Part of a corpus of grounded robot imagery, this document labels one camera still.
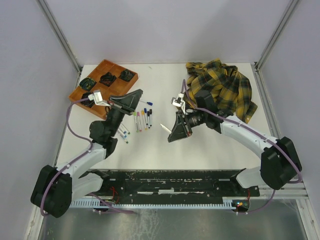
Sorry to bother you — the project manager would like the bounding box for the green black cable coil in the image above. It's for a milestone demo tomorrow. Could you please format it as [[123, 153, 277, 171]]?
[[79, 77, 98, 91]]

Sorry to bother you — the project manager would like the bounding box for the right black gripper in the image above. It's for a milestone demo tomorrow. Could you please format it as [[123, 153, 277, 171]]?
[[168, 109, 206, 143]]

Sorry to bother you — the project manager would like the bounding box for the orange compartment tray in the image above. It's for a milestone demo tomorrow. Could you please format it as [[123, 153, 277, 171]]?
[[68, 59, 140, 118]]

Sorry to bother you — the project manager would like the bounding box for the yellow cap marker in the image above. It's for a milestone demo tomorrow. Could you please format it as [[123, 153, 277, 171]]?
[[141, 110, 148, 130]]

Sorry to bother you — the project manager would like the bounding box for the dark green cable coil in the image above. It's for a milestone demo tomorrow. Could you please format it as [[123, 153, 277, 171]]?
[[118, 69, 134, 82]]

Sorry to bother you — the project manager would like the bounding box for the pink cap white marker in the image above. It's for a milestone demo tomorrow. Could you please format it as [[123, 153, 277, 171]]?
[[160, 124, 172, 134]]

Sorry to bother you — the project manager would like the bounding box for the black cable coil front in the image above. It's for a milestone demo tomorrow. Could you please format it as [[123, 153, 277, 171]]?
[[80, 91, 97, 108]]

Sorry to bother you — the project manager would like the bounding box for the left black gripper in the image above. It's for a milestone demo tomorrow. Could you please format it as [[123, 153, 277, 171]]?
[[106, 89, 144, 137]]

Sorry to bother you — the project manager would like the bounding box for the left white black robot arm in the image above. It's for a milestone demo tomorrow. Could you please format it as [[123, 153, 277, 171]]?
[[30, 89, 143, 218]]

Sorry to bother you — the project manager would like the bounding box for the black cap marker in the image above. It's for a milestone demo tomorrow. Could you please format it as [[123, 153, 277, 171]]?
[[146, 111, 151, 129], [149, 108, 153, 127]]

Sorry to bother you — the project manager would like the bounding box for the black cable coil centre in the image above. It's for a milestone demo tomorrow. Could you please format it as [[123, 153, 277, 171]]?
[[99, 71, 117, 87]]

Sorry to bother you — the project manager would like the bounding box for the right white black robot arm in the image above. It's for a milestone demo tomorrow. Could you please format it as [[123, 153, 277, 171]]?
[[167, 90, 302, 196]]

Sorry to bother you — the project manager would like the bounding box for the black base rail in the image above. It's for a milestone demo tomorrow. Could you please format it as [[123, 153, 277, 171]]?
[[95, 170, 260, 206]]

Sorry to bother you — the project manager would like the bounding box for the dark green cap marker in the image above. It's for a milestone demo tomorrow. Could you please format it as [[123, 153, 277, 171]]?
[[117, 131, 129, 144]]

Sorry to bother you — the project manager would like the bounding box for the white cable duct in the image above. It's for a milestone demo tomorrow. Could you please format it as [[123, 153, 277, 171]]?
[[69, 196, 237, 211]]

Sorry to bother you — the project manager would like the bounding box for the yellow plaid shirt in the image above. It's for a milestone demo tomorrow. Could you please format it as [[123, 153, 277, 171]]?
[[185, 58, 258, 123]]

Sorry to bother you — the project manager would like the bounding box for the light blue cap marker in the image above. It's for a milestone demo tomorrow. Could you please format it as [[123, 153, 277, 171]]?
[[118, 127, 127, 138]]

